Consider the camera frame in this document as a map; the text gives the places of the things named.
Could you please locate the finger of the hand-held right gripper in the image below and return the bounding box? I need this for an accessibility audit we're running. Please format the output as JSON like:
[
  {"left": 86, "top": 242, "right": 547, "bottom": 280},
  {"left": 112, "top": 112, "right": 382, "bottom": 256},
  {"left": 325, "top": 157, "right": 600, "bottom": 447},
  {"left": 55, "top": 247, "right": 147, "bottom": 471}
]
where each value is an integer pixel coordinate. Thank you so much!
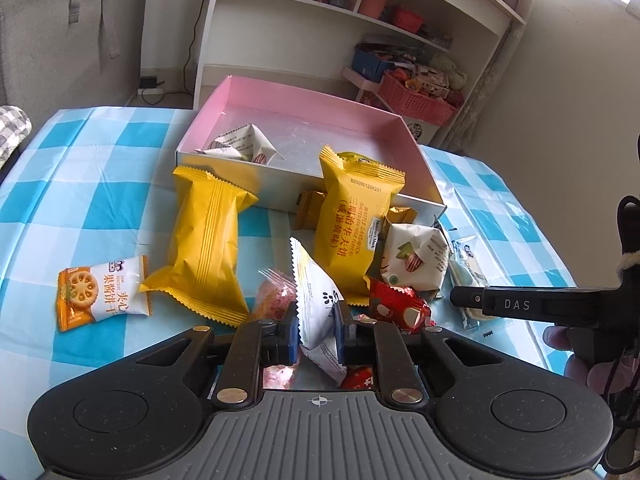
[{"left": 449, "top": 284, "right": 623, "bottom": 329}]

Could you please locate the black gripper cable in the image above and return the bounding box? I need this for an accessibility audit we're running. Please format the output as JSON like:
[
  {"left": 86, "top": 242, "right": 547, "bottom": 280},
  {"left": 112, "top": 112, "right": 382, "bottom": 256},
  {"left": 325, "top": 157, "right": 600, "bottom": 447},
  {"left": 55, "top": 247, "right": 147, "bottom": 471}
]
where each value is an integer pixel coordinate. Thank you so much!
[{"left": 600, "top": 350, "right": 640, "bottom": 471}]

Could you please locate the white packet with red print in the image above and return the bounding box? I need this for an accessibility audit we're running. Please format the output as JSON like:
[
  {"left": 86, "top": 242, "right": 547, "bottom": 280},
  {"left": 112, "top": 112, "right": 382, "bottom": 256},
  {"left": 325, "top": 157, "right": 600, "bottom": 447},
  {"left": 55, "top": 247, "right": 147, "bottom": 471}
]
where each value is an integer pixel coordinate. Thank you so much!
[{"left": 381, "top": 222, "right": 451, "bottom": 298}]

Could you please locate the white triangular snack packet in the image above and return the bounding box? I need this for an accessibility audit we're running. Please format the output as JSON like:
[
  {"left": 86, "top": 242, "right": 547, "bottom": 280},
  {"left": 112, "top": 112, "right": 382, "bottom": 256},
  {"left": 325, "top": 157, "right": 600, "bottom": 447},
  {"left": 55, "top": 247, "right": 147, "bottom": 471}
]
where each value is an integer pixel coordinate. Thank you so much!
[
  {"left": 194, "top": 122, "right": 288, "bottom": 165},
  {"left": 289, "top": 237, "right": 351, "bottom": 376}
]

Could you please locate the black power cable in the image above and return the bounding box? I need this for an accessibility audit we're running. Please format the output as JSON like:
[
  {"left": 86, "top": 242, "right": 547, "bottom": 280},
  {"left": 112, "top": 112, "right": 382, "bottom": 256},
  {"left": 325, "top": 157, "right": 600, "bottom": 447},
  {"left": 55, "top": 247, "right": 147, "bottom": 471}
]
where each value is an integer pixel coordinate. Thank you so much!
[{"left": 181, "top": 10, "right": 200, "bottom": 95}]

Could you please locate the blue white checkered tablecloth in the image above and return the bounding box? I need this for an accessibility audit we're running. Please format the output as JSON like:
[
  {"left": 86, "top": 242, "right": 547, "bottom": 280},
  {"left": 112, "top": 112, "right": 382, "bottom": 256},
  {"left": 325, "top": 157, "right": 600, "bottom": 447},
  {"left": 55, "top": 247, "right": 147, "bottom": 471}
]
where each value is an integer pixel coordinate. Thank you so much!
[{"left": 0, "top": 105, "right": 576, "bottom": 480}]

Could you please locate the blue box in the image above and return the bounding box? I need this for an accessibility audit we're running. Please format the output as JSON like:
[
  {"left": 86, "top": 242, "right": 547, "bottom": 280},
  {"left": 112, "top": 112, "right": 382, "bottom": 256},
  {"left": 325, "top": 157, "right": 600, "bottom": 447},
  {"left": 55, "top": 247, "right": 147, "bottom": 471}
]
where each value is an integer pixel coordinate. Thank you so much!
[{"left": 351, "top": 44, "right": 396, "bottom": 78}]

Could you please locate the large pink plastic basket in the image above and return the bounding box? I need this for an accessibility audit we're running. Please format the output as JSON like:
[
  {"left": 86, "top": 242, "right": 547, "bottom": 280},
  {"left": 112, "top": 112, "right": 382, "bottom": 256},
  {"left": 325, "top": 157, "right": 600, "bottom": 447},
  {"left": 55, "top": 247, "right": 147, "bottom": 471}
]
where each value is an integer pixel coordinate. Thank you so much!
[{"left": 377, "top": 71, "right": 458, "bottom": 127}]

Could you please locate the grey plaid cloth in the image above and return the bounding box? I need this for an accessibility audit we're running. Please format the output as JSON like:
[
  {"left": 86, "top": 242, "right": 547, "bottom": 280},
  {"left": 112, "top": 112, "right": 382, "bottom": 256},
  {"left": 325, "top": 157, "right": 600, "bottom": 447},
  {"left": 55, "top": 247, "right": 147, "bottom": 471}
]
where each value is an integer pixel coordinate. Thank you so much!
[{"left": 0, "top": 105, "right": 32, "bottom": 166}]

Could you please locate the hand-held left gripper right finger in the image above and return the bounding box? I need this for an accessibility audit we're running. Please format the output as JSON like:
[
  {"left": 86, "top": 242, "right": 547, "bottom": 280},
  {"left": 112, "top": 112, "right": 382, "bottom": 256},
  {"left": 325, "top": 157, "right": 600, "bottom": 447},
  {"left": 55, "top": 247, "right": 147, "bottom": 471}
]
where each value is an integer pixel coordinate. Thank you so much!
[{"left": 332, "top": 300, "right": 503, "bottom": 407}]

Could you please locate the brown flat snack packet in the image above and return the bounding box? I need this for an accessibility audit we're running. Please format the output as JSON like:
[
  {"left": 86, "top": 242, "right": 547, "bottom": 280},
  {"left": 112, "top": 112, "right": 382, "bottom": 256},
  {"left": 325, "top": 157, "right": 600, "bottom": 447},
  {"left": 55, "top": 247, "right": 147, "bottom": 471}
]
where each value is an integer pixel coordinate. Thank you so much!
[{"left": 294, "top": 190, "right": 418, "bottom": 232}]

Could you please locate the white printed storage box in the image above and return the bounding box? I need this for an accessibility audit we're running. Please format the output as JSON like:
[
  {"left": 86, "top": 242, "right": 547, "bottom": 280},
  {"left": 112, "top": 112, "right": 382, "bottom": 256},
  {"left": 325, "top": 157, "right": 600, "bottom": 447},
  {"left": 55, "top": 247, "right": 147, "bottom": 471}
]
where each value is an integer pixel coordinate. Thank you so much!
[{"left": 400, "top": 112, "right": 443, "bottom": 146}]

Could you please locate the red snack packet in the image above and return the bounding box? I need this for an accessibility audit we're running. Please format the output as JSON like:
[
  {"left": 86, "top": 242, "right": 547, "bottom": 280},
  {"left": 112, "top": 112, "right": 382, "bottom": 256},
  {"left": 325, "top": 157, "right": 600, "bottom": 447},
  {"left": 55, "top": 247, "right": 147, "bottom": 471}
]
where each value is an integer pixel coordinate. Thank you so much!
[
  {"left": 367, "top": 280, "right": 432, "bottom": 333},
  {"left": 340, "top": 364, "right": 375, "bottom": 391}
]

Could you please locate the white power strip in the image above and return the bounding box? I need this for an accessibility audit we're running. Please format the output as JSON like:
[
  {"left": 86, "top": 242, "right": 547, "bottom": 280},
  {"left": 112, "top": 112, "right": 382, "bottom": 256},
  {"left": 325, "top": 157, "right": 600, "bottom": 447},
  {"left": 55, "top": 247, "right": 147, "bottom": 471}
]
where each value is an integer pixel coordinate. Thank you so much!
[{"left": 137, "top": 76, "right": 166, "bottom": 98}]

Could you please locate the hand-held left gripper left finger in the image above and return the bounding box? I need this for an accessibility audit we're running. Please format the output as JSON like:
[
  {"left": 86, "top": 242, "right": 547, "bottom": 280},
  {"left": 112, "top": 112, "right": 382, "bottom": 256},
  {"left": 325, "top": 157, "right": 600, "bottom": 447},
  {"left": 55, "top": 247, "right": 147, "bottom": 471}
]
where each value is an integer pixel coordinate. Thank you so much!
[{"left": 132, "top": 304, "right": 301, "bottom": 409}]

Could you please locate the pink snack packet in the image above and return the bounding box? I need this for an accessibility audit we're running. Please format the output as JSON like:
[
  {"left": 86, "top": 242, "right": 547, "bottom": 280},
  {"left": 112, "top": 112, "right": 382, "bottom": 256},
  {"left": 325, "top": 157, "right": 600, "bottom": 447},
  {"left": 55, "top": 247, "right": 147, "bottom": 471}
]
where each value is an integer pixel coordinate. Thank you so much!
[{"left": 250, "top": 268, "right": 301, "bottom": 391}]

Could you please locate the clear packet with pale biscuit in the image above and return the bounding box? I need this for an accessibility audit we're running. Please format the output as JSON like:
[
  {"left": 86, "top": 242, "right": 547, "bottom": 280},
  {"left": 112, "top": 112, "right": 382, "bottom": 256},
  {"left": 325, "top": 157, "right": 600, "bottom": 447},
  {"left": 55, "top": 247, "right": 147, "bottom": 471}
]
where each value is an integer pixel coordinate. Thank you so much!
[{"left": 447, "top": 237, "right": 516, "bottom": 331}]

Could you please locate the yellow snack packet with print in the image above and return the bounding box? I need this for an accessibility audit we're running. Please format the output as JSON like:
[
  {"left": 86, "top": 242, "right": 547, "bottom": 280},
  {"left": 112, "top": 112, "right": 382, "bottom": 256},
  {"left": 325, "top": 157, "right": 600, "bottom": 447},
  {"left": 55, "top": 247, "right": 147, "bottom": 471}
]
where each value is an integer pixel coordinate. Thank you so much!
[{"left": 314, "top": 145, "right": 407, "bottom": 307}]

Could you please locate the pile of snack packets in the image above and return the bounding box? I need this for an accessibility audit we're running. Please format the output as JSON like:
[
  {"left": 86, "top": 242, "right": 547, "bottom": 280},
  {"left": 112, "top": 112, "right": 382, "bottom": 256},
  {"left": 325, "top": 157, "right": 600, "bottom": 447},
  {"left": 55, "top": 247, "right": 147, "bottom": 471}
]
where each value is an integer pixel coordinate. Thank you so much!
[{"left": 385, "top": 50, "right": 468, "bottom": 106}]

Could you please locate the plain yellow snack packet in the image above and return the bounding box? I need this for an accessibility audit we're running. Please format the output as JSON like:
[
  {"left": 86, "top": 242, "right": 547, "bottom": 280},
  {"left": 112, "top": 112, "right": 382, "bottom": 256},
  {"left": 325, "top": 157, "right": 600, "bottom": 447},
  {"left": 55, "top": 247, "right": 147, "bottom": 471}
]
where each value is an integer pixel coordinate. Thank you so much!
[{"left": 138, "top": 165, "right": 260, "bottom": 330}]

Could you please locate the white box with pink inside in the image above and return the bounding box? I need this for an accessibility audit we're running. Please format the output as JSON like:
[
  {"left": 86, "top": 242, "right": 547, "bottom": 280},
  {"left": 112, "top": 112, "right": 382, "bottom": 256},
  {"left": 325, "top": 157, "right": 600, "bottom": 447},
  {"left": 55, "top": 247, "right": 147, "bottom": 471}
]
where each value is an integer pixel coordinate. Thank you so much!
[{"left": 175, "top": 75, "right": 447, "bottom": 218}]

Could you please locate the small red basket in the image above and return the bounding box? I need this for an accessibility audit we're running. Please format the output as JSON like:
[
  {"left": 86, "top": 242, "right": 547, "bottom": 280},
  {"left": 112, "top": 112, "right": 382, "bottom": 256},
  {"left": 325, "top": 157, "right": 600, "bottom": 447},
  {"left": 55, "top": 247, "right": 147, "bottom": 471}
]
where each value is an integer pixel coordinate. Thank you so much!
[{"left": 390, "top": 6, "right": 425, "bottom": 31}]

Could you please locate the white shelf unit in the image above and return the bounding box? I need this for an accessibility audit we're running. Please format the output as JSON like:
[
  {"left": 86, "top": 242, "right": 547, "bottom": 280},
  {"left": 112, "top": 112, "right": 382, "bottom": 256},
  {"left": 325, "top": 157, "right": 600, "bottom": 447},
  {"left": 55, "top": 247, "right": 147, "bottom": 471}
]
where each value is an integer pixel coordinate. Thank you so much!
[{"left": 192, "top": 0, "right": 531, "bottom": 151}]

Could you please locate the orange and white biscuit packet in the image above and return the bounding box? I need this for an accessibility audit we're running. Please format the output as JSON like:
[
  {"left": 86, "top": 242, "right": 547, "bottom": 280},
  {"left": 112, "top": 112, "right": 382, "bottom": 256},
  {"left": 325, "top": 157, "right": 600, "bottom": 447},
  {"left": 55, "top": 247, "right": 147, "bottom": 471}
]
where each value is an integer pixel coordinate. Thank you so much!
[{"left": 56, "top": 255, "right": 152, "bottom": 333}]

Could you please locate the person's right hand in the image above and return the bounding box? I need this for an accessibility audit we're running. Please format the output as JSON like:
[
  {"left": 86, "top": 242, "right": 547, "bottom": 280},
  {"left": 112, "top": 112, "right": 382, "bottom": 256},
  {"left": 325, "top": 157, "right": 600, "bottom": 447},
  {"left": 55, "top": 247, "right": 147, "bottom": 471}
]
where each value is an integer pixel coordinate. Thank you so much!
[{"left": 544, "top": 325, "right": 636, "bottom": 401}]

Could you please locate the grey fabric bag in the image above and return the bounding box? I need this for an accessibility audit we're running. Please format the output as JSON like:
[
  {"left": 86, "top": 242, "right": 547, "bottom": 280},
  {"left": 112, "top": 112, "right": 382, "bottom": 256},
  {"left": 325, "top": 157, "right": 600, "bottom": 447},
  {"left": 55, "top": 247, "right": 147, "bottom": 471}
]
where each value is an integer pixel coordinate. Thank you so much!
[{"left": 0, "top": 0, "right": 151, "bottom": 106}]

